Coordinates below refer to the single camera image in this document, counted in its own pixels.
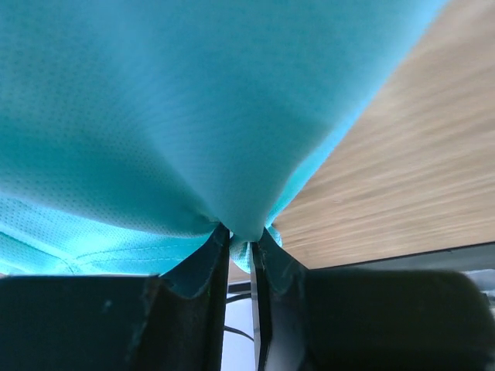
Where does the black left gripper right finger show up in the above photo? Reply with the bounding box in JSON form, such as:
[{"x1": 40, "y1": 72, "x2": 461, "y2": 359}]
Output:
[{"x1": 251, "y1": 233, "x2": 494, "y2": 370}]

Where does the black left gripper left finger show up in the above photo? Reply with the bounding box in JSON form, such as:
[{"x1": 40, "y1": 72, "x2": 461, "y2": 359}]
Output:
[{"x1": 1, "y1": 226, "x2": 230, "y2": 370}]

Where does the teal t shirt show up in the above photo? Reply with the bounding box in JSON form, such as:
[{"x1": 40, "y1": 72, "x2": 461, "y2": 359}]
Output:
[{"x1": 1, "y1": 1, "x2": 445, "y2": 275}]

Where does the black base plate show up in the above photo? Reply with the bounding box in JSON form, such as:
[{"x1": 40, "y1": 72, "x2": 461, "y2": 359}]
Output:
[{"x1": 309, "y1": 242, "x2": 494, "y2": 272}]

